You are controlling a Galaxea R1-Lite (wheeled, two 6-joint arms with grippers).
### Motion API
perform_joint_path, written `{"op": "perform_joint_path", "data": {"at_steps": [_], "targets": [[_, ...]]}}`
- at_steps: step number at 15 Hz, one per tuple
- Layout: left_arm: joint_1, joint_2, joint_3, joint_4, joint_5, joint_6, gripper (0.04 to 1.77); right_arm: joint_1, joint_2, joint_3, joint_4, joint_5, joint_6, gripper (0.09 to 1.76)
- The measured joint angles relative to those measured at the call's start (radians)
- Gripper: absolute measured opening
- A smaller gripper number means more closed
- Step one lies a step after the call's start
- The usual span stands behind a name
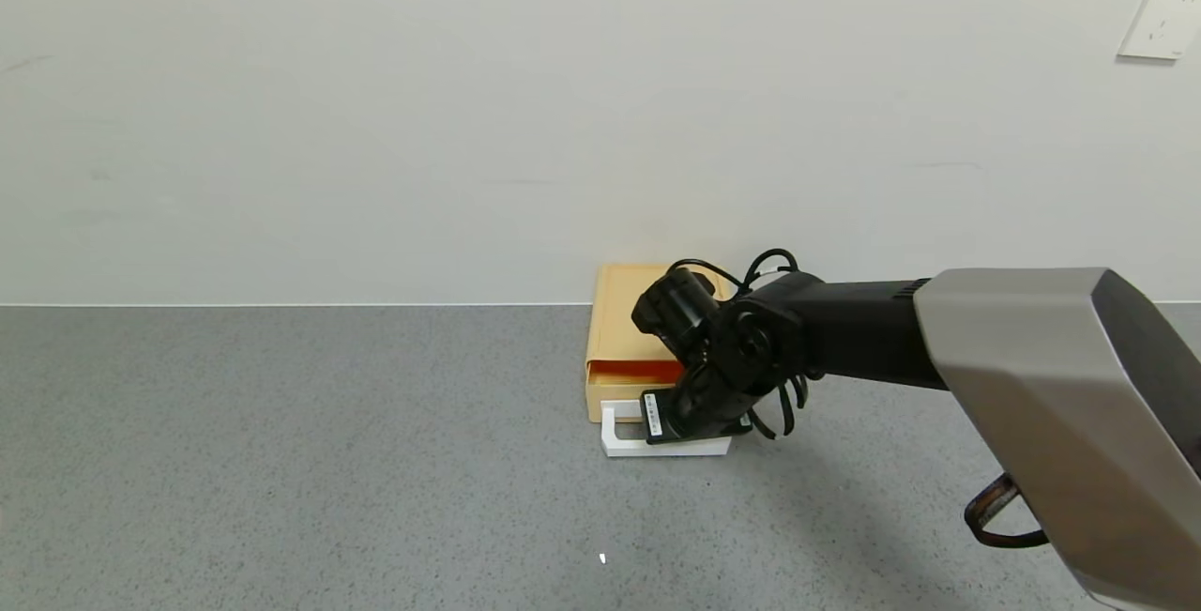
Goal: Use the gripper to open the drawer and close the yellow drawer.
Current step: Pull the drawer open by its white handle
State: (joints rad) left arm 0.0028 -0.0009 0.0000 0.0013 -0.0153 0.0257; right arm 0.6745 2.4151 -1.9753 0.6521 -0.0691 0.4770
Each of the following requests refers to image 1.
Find yellow drawer with white handle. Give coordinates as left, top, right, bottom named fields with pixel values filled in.
left=587, top=362, right=734, bottom=458

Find yellow drawer casing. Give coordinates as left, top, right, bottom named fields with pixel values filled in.
left=585, top=263, right=742, bottom=424

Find black looped wrist cable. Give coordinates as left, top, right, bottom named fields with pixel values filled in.
left=668, top=249, right=801, bottom=299

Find black cable bundle white bands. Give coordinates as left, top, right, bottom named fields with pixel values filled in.
left=749, top=374, right=811, bottom=441

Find brown cable loop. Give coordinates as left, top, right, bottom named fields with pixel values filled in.
left=965, top=472, right=1051, bottom=550

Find white wall socket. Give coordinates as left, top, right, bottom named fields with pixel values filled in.
left=1117, top=0, right=1201, bottom=61

